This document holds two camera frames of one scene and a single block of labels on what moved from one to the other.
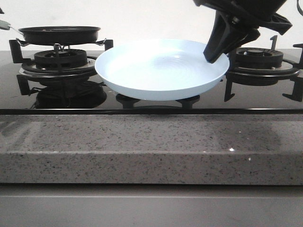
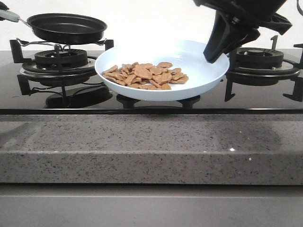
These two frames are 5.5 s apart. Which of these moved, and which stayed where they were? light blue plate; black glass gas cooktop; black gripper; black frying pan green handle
Moved: black frying pan green handle
Stayed: black glass gas cooktop; black gripper; light blue plate
